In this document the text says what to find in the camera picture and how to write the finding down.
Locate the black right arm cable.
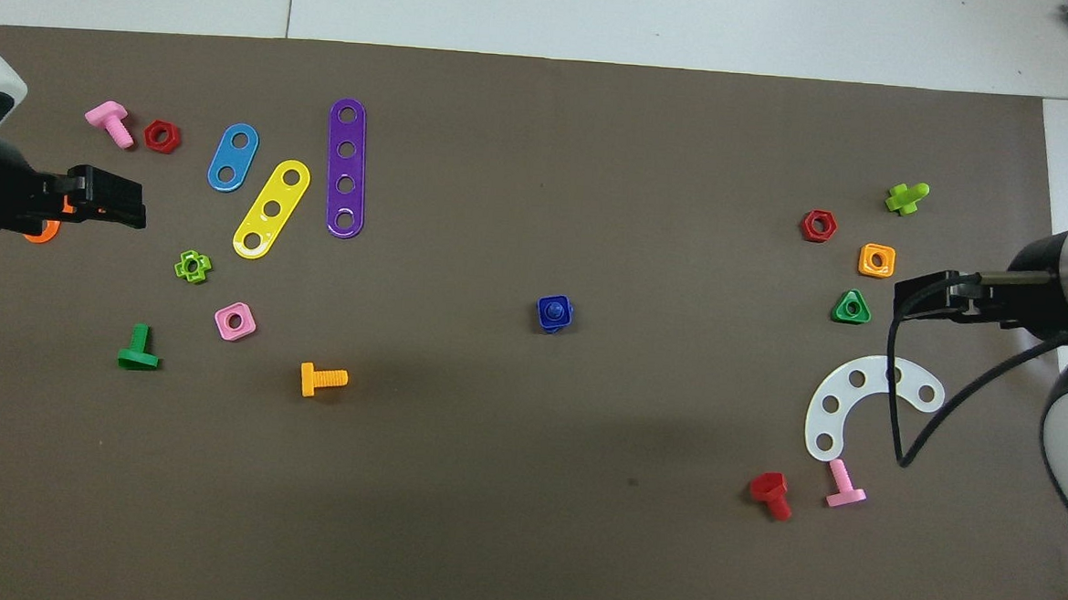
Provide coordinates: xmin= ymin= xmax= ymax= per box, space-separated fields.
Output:
xmin=882 ymin=268 xmax=1068 ymax=477

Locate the blue two-hole plate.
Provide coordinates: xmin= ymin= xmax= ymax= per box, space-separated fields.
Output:
xmin=206 ymin=121 xmax=261 ymax=195

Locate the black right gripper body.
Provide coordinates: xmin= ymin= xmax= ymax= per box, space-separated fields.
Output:
xmin=971 ymin=227 xmax=1068 ymax=342

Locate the blue square nut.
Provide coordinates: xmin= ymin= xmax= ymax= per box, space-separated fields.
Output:
xmin=535 ymin=294 xmax=576 ymax=336

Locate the orange heart-shaped plate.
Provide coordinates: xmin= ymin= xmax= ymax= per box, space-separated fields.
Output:
xmin=23 ymin=193 xmax=77 ymax=247

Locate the orange square nut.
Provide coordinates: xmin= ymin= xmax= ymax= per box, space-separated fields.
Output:
xmin=857 ymin=242 xmax=897 ymax=279

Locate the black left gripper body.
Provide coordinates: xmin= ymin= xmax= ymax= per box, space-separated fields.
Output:
xmin=0 ymin=138 xmax=72 ymax=243

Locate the lime green cross nut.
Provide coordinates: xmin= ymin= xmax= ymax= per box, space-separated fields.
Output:
xmin=173 ymin=249 xmax=214 ymax=285

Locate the white curved five-hole plate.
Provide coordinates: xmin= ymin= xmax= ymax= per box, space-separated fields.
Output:
xmin=802 ymin=351 xmax=948 ymax=469

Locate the orange plastic screw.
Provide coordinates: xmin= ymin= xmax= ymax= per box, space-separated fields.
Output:
xmin=299 ymin=361 xmax=350 ymax=400

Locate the red hexagon nut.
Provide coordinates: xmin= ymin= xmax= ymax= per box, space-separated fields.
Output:
xmin=801 ymin=209 xmax=839 ymax=245
xmin=143 ymin=119 xmax=183 ymax=155

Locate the yellow three-hole plate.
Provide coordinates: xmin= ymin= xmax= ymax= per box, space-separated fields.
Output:
xmin=232 ymin=156 xmax=312 ymax=262

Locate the dark green plastic screw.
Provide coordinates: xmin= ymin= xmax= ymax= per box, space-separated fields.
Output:
xmin=116 ymin=321 xmax=162 ymax=373

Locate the green triangle nut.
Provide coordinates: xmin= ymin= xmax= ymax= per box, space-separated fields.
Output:
xmin=831 ymin=288 xmax=874 ymax=326

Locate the purple four-hole plate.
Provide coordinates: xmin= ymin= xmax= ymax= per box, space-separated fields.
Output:
xmin=322 ymin=98 xmax=372 ymax=240

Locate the pink plastic screw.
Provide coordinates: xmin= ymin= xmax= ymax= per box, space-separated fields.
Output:
xmin=825 ymin=458 xmax=869 ymax=511
xmin=83 ymin=100 xmax=138 ymax=151

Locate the pink square nut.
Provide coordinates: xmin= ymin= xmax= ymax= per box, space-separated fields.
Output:
xmin=213 ymin=300 xmax=258 ymax=343

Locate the lime green cross-head screw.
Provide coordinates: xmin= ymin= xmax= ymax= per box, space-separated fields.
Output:
xmin=884 ymin=181 xmax=931 ymax=218

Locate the red plastic screw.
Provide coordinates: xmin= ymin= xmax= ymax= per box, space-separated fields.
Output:
xmin=748 ymin=470 xmax=795 ymax=523

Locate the brown table mat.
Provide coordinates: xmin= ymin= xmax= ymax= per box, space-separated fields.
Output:
xmin=0 ymin=23 xmax=1068 ymax=600

